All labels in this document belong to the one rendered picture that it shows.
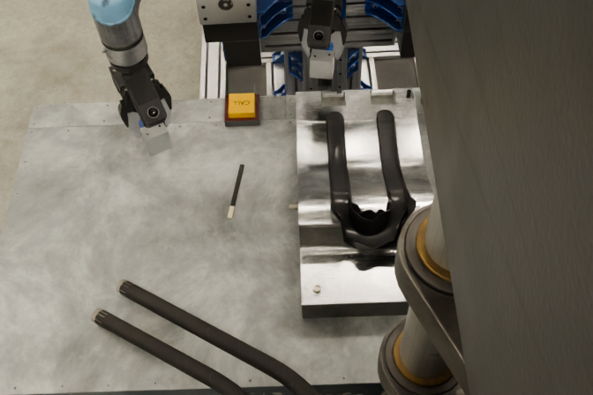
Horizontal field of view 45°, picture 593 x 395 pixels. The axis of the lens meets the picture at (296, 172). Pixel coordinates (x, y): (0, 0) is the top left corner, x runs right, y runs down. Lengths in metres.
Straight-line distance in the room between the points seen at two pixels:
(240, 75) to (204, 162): 1.01
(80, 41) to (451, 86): 2.90
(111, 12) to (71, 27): 1.98
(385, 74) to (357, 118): 1.04
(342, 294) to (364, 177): 0.25
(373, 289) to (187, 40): 1.89
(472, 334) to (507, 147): 0.09
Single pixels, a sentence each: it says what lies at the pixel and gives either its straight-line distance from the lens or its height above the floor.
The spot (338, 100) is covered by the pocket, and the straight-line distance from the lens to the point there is 1.63.
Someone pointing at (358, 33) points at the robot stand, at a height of 0.73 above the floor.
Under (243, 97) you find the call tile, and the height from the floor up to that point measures 0.84.
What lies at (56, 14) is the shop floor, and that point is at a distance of 3.32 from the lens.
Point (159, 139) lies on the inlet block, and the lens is 1.49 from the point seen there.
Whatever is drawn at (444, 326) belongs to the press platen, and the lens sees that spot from 0.61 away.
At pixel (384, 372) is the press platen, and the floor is 1.29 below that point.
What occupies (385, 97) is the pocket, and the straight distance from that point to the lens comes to 1.64.
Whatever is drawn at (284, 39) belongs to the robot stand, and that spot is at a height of 0.73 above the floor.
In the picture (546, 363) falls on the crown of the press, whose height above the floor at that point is 1.91.
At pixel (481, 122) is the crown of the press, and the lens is 0.25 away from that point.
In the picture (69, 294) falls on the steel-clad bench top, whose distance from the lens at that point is 1.52.
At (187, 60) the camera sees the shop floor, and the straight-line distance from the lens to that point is 2.97.
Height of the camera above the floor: 2.09
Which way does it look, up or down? 54 degrees down
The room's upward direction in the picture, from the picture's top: 3 degrees counter-clockwise
